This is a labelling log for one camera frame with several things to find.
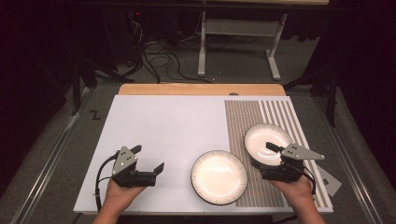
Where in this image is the white board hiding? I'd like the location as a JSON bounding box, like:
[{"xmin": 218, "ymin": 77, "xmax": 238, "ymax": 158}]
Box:
[{"xmin": 73, "ymin": 94, "xmax": 334, "ymax": 216}]

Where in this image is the black stand leg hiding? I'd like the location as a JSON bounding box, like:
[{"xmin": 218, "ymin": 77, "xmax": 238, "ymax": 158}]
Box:
[
  {"xmin": 70, "ymin": 58, "xmax": 135, "ymax": 117},
  {"xmin": 282, "ymin": 66, "xmax": 341, "ymax": 128}
]

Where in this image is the metal floor rail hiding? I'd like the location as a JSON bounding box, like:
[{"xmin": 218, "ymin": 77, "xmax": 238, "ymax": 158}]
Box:
[
  {"xmin": 10, "ymin": 88, "xmax": 95, "ymax": 224},
  {"xmin": 312, "ymin": 96, "xmax": 386, "ymax": 224}
]

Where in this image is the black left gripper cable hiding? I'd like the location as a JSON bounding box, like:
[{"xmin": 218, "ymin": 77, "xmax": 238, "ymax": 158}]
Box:
[{"xmin": 94, "ymin": 154, "xmax": 121, "ymax": 213}]

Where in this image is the white plate with dark rim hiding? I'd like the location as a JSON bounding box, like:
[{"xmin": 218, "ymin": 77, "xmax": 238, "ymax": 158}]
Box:
[
  {"xmin": 243, "ymin": 122, "xmax": 294, "ymax": 171},
  {"xmin": 190, "ymin": 149, "xmax": 249, "ymax": 206}
]

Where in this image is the striped patterned mat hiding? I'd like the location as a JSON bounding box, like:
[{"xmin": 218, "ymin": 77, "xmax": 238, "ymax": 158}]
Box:
[{"xmin": 223, "ymin": 99, "xmax": 332, "ymax": 209}]

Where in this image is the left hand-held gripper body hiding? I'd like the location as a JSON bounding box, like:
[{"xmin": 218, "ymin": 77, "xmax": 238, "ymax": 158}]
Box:
[{"xmin": 110, "ymin": 145, "xmax": 157, "ymax": 189}]

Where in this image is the wooden table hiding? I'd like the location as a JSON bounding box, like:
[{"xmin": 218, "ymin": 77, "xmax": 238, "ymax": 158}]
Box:
[{"xmin": 118, "ymin": 82, "xmax": 287, "ymax": 97}]

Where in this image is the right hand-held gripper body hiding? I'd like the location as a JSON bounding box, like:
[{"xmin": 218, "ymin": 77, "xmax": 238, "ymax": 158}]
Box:
[{"xmin": 261, "ymin": 142, "xmax": 326, "ymax": 184}]

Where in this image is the white metal desk frame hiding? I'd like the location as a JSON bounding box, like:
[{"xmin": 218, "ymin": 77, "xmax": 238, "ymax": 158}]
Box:
[{"xmin": 192, "ymin": 0, "xmax": 331, "ymax": 82}]

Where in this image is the black floor cable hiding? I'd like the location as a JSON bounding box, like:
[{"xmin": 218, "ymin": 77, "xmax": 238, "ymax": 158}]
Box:
[{"xmin": 141, "ymin": 40, "xmax": 213, "ymax": 85}]

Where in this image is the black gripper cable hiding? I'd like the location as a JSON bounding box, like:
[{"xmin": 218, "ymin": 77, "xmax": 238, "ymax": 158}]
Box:
[
  {"xmin": 298, "ymin": 167, "xmax": 318, "ymax": 200},
  {"xmin": 94, "ymin": 154, "xmax": 121, "ymax": 213}
]

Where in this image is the person's right hand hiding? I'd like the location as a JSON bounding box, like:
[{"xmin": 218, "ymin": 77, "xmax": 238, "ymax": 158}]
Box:
[{"xmin": 268, "ymin": 175, "xmax": 316, "ymax": 210}]

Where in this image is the black computer case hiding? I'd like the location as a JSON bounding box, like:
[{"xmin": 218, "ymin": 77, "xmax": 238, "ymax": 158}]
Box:
[{"xmin": 102, "ymin": 7, "xmax": 148, "ymax": 68}]

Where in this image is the person's left hand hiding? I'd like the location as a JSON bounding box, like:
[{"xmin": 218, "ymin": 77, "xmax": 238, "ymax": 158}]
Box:
[{"xmin": 103, "ymin": 178, "xmax": 148, "ymax": 217}]

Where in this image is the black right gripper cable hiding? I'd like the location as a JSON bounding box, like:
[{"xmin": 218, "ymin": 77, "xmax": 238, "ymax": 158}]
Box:
[{"xmin": 298, "ymin": 167, "xmax": 318, "ymax": 200}]

